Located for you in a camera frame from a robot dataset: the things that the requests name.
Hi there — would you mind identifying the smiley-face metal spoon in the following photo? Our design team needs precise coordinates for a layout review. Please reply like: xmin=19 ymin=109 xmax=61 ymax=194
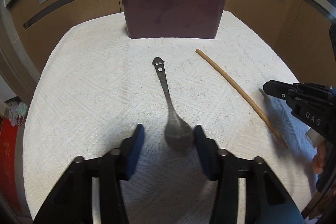
xmin=152 ymin=57 xmax=194 ymax=153

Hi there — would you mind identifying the maroon plastic utensil caddy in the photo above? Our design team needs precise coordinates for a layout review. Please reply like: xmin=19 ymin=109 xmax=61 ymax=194
xmin=122 ymin=0 xmax=226 ymax=39

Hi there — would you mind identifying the person's right hand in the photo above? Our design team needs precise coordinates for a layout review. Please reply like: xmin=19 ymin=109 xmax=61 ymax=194
xmin=313 ymin=140 xmax=327 ymax=174

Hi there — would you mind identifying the white textured table cloth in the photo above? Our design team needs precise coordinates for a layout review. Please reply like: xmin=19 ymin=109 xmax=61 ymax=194
xmin=23 ymin=11 xmax=316 ymax=223

